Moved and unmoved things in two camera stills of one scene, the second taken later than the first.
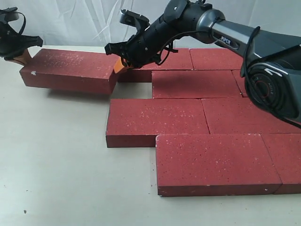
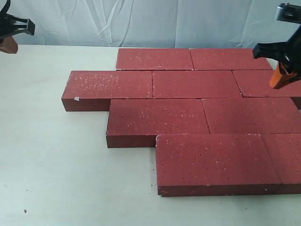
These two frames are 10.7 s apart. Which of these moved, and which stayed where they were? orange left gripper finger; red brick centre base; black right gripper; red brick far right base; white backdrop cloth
Moved: black right gripper; orange left gripper finger
Stayed: white backdrop cloth; red brick far right base; red brick centre base
